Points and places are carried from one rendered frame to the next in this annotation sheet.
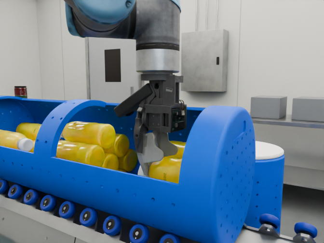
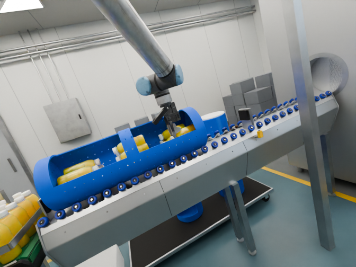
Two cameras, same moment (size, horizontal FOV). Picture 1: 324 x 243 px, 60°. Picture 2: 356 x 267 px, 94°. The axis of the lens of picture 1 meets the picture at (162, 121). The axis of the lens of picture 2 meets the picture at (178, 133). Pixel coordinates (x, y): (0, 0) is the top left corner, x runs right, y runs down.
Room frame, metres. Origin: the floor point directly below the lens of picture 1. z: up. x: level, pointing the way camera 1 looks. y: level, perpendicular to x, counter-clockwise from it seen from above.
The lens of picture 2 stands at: (-0.08, 0.73, 1.32)
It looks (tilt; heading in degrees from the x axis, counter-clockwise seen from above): 12 degrees down; 312
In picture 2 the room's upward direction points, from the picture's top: 18 degrees counter-clockwise
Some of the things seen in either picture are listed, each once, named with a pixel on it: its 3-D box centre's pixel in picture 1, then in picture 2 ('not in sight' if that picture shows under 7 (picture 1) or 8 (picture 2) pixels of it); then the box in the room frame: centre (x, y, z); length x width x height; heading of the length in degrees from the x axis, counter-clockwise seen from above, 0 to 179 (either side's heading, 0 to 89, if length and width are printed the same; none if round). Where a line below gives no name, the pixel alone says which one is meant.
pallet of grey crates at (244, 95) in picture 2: not in sight; (252, 103); (1.14, -3.56, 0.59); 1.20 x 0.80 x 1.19; 149
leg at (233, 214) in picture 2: not in sight; (231, 209); (0.54, -0.30, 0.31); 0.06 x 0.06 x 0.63; 59
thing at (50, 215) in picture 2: not in sight; (49, 205); (1.03, 0.63, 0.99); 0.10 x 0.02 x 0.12; 149
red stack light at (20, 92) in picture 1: (20, 91); not in sight; (1.54, 0.77, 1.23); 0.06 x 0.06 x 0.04
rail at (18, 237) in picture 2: not in sight; (34, 217); (1.07, 0.70, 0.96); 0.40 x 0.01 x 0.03; 149
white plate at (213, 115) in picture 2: not in sight; (210, 115); (0.76, -0.76, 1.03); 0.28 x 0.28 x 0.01
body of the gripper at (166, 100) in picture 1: (160, 103); (169, 113); (0.59, 0.00, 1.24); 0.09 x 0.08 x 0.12; 59
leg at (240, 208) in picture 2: not in sight; (243, 219); (0.43, -0.23, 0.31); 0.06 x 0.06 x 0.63; 59
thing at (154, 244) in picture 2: not in sight; (201, 216); (0.96, -0.36, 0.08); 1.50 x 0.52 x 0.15; 59
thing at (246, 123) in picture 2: not in sight; (246, 118); (0.34, -0.50, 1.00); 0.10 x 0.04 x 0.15; 149
